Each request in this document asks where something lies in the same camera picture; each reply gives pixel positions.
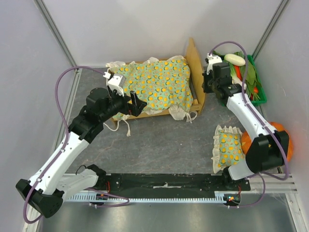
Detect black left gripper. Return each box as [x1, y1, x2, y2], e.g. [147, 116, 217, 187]
[99, 87, 147, 122]

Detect wooden pet bed frame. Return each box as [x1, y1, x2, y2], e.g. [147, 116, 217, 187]
[136, 38, 205, 118]

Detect white front rope tie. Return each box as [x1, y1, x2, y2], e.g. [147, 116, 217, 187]
[103, 119, 133, 137]

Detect white rope tie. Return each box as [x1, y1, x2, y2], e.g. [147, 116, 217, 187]
[186, 111, 198, 123]
[103, 119, 133, 137]

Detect lemon print cushion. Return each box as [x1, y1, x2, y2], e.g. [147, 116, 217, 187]
[106, 56, 194, 120]

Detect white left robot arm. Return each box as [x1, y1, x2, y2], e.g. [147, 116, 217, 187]
[15, 87, 147, 218]

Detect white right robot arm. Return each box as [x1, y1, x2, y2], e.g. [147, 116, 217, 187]
[202, 61, 289, 190]

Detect orange carrot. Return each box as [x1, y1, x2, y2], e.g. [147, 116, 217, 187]
[234, 65, 242, 81]

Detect white eggplant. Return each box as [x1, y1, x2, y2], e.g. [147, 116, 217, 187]
[224, 54, 246, 67]

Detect green spinach leaves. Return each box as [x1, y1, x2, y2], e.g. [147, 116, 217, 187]
[213, 51, 261, 93]

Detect green plastic crate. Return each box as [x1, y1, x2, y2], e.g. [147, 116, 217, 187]
[245, 55, 267, 106]

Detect orange pumpkin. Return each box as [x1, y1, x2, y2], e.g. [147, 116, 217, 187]
[241, 122, 295, 162]

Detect small lemon print pillow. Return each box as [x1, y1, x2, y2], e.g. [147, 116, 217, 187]
[211, 125, 245, 174]

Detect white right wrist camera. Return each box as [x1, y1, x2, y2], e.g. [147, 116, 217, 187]
[206, 53, 223, 74]

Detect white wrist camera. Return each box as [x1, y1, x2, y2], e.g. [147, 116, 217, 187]
[206, 53, 223, 74]
[103, 72, 126, 96]

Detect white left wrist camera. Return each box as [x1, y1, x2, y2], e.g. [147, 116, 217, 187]
[103, 72, 126, 96]

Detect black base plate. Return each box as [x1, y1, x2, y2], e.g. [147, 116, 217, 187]
[94, 174, 251, 199]

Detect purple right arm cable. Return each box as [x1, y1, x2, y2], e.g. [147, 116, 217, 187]
[209, 41, 290, 209]

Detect white cable duct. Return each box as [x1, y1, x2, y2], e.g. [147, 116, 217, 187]
[66, 191, 240, 203]

